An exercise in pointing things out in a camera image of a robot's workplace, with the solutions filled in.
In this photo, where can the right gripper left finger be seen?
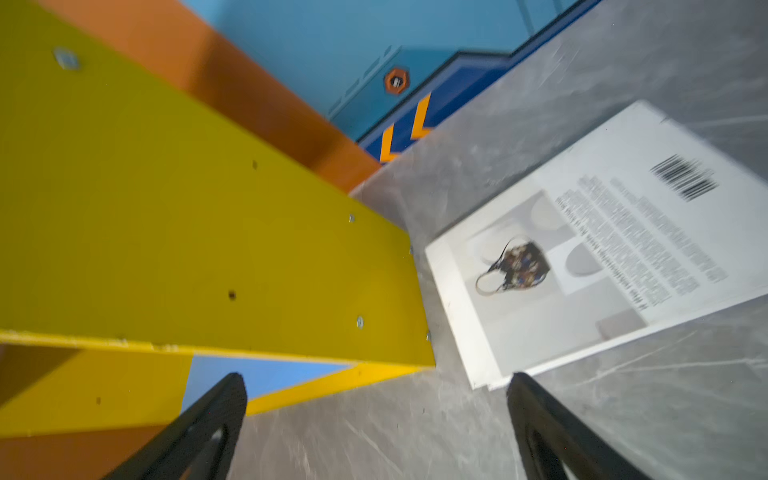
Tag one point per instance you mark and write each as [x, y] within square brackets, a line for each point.
[199, 444]

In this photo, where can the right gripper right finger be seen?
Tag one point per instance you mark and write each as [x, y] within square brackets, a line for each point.
[554, 443]

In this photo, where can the yellow pink blue bookshelf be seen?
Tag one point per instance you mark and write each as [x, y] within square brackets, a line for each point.
[150, 247]

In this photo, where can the grey white photo book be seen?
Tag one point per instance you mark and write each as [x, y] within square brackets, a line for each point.
[637, 227]

